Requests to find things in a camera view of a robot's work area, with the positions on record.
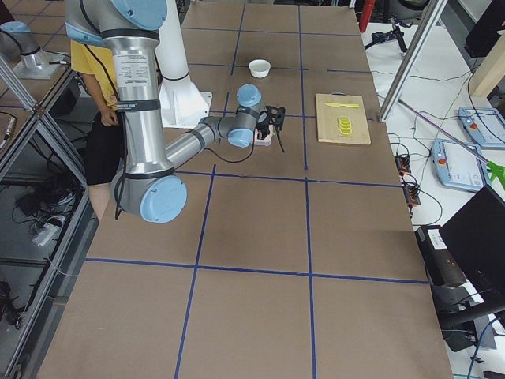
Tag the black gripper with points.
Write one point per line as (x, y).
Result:
(263, 125)

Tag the clear plastic egg box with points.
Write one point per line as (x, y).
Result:
(262, 140)

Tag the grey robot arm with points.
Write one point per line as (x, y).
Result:
(147, 185)

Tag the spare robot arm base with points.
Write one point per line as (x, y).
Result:
(19, 45)

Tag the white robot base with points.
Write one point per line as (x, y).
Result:
(183, 105)

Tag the white round bowl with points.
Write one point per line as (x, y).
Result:
(259, 68)

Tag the yellow plastic knife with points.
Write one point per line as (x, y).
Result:
(346, 105)

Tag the wooden cutting board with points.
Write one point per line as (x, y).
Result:
(327, 120)

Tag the brown paper table cover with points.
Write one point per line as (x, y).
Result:
(297, 260)

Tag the orange connector block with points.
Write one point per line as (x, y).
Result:
(403, 164)
(411, 194)

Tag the person in yellow shirt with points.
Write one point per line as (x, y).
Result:
(105, 144)

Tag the blue teach pendant near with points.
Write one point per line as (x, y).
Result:
(456, 168)

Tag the blue teach pendant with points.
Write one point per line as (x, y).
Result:
(485, 126)
(456, 168)

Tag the blue teach pendant far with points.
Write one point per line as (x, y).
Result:
(485, 126)

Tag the white power strip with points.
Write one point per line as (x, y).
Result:
(50, 228)

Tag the black computer monitor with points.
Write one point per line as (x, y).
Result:
(475, 237)

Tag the long reacher grabber stick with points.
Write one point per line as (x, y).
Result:
(497, 171)

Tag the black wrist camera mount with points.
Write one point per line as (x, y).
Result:
(275, 117)

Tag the black camera tripod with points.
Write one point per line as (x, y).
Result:
(395, 34)

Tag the aluminium frame post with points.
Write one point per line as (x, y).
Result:
(428, 21)

